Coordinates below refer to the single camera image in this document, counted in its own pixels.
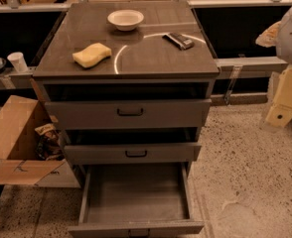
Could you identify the middle drawer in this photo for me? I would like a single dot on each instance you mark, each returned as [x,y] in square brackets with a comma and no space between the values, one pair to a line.
[132,153]

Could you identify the yellow sponge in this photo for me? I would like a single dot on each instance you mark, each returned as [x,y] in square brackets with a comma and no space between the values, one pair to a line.
[92,55]

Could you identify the white paper cup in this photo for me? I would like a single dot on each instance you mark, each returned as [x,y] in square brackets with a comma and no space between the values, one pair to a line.
[18,61]

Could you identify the grey drawer cabinet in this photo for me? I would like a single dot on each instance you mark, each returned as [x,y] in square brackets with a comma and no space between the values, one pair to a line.
[143,66]

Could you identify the open bottom drawer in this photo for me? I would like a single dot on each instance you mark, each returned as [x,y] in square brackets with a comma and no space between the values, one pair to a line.
[136,201]

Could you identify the top drawer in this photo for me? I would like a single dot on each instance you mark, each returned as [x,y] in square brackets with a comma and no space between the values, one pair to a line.
[121,114]

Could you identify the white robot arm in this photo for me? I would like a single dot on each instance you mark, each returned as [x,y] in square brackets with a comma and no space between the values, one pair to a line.
[279,36]

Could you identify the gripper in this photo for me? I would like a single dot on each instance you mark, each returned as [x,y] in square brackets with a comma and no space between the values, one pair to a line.
[280,113]

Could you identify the open cardboard box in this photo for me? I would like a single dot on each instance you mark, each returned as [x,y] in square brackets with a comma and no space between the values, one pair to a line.
[19,163]

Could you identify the white bowl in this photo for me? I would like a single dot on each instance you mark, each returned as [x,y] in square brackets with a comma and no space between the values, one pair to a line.
[125,20]

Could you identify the snack bag in box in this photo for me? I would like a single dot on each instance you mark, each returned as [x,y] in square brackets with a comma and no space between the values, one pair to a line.
[48,148]

